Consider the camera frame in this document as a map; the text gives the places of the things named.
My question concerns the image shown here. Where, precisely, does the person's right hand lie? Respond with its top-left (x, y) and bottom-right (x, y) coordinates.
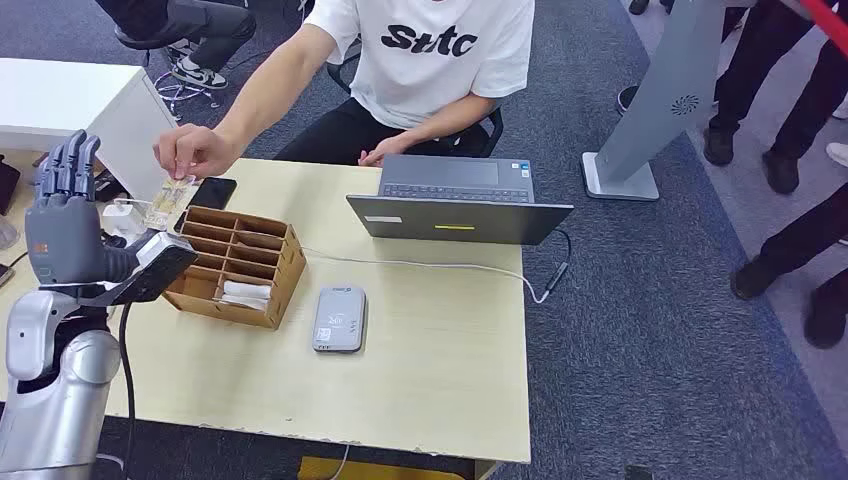
top-left (153, 123), bottom-right (236, 181)

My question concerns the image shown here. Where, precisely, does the person's left hand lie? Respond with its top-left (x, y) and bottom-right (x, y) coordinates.
top-left (357, 134), bottom-right (412, 168)

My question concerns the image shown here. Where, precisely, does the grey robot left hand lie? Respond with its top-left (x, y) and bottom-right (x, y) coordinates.
top-left (25, 129), bottom-right (140, 287)

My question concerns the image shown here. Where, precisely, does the grey card reader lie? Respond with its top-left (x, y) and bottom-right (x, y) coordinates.
top-left (311, 285), bottom-right (368, 354)

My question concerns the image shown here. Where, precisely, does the black smartphone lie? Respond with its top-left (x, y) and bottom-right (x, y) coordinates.
top-left (173, 176), bottom-right (238, 233)

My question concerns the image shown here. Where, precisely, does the white charger plug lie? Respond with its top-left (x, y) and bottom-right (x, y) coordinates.
top-left (101, 198), bottom-right (148, 238)

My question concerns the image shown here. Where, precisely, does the black power adapter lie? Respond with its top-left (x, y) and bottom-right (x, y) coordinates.
top-left (92, 168), bottom-right (127, 203)

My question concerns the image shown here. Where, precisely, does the chrome base stool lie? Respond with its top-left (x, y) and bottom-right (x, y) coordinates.
top-left (113, 25), bottom-right (221, 123)

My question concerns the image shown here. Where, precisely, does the black flat object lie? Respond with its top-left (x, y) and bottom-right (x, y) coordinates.
top-left (0, 155), bottom-right (22, 217)

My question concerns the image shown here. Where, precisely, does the dark grey laptop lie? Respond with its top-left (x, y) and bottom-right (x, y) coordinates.
top-left (345, 154), bottom-right (575, 247)

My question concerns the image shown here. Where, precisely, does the cardboard compartment organizer box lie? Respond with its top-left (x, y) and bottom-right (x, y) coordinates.
top-left (162, 205), bottom-right (308, 331)

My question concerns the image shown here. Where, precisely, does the white cabinet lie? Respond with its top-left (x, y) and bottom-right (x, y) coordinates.
top-left (0, 57), bottom-right (179, 203)

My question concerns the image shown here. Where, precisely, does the grey kiosk stand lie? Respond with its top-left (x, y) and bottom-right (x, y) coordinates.
top-left (581, 0), bottom-right (730, 202)

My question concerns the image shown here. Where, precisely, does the yellow object under desk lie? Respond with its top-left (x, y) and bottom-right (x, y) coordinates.
top-left (298, 455), bottom-right (468, 480)

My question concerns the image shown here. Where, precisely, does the thin white charger cable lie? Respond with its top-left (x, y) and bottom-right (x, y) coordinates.
top-left (113, 197), bottom-right (551, 306)

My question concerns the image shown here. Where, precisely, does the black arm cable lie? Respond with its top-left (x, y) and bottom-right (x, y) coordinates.
top-left (117, 301), bottom-right (138, 480)

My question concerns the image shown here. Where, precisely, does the black laptop adapter cable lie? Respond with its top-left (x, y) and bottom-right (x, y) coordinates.
top-left (544, 228), bottom-right (573, 296)

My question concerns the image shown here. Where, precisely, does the red strap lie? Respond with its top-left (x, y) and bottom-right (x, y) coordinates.
top-left (798, 0), bottom-right (848, 54)

